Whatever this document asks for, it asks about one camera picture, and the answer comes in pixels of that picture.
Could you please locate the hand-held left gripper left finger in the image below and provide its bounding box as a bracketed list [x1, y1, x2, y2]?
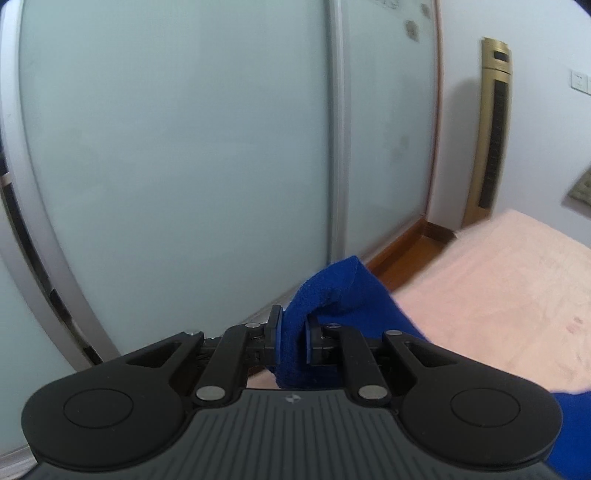
[122, 305, 283, 407]

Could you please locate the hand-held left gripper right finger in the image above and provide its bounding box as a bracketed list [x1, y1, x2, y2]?
[305, 316, 455, 407]

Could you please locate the blue knit garment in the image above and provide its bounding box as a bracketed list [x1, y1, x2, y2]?
[268, 255, 591, 480]

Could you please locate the pink blanket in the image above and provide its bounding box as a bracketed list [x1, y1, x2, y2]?
[247, 208, 591, 398]

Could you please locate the gold standing air conditioner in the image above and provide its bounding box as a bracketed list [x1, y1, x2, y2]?
[463, 37, 513, 229]

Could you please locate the olive striped headboard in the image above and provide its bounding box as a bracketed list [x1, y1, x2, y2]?
[568, 168, 591, 206]

